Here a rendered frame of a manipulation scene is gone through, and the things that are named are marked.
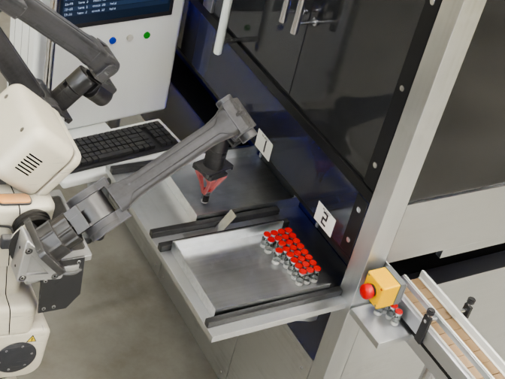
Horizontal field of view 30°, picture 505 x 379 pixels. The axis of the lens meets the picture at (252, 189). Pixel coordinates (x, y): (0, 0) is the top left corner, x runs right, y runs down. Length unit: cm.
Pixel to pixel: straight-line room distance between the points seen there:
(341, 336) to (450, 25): 94
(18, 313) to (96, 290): 135
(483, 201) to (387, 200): 34
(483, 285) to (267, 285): 69
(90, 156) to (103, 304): 86
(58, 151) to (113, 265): 176
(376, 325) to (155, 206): 69
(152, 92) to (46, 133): 114
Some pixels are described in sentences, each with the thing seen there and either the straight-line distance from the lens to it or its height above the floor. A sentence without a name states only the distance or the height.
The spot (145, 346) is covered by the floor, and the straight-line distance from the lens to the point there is 346.
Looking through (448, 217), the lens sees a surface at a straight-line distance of 247.
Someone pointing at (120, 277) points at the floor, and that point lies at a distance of 369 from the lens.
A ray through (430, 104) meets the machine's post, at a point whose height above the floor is 151.
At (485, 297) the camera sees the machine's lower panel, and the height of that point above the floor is 76.
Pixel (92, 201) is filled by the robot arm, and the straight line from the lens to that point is 198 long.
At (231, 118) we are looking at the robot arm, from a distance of 202.
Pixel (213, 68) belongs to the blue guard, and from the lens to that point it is 294.
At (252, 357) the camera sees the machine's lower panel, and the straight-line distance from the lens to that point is 302.
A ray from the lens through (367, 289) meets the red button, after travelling 236.
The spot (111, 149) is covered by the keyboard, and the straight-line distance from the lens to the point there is 292.
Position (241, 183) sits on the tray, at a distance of 278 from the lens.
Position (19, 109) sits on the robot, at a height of 138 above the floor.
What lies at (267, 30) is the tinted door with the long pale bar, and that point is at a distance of 266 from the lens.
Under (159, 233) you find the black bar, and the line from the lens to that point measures 253.
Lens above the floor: 253
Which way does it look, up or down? 36 degrees down
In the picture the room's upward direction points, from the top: 14 degrees clockwise
